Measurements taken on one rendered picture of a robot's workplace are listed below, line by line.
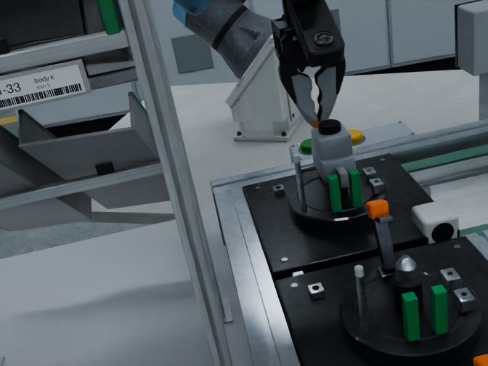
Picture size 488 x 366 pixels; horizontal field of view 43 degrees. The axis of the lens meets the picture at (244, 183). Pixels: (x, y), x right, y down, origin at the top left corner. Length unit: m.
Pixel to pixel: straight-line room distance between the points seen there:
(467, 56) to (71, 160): 0.46
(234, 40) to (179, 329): 0.69
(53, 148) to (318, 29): 0.34
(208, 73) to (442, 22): 1.45
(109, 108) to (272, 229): 3.27
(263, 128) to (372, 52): 2.66
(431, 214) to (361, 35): 3.18
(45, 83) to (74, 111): 3.57
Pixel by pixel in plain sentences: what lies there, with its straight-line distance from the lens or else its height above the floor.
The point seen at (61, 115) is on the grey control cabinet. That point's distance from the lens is 4.14.
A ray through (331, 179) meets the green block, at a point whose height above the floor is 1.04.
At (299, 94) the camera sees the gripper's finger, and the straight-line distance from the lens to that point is 0.86.
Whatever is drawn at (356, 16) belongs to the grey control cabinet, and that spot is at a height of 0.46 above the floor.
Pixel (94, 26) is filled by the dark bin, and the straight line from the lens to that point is 0.59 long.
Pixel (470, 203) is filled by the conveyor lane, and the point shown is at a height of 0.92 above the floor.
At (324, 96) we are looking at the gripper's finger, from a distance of 0.87.
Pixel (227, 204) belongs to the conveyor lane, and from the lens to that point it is 0.95.
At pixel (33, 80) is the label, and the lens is 0.55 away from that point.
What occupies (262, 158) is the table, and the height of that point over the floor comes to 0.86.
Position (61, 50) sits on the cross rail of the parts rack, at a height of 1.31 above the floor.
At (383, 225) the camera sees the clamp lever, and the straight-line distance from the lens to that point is 0.68.
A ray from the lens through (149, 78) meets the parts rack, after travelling 0.54.
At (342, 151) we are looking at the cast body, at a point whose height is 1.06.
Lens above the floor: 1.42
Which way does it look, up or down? 27 degrees down
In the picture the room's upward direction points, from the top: 11 degrees counter-clockwise
